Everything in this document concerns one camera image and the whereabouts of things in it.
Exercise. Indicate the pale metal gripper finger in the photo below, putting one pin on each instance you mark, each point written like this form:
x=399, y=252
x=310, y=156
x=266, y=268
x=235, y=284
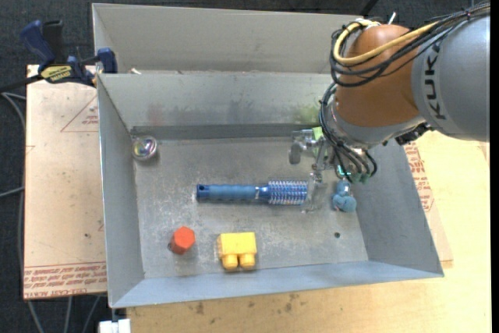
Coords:
x=319, y=191
x=308, y=200

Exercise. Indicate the blue toy animal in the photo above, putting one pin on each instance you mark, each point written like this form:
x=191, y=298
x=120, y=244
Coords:
x=344, y=199

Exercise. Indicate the grey metal bin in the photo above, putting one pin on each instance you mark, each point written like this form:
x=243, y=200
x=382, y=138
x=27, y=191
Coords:
x=273, y=238

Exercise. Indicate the blue hairbrush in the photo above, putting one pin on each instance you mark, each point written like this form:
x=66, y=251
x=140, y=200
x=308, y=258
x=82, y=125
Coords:
x=241, y=192

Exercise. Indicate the yellow toy building block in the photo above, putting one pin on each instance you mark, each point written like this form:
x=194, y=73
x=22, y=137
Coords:
x=236, y=247

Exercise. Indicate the orange-red hexagonal block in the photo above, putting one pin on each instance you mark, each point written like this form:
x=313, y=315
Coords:
x=182, y=240

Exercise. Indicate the brown cardboard board red print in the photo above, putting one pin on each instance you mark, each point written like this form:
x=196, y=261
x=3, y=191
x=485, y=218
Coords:
x=62, y=187

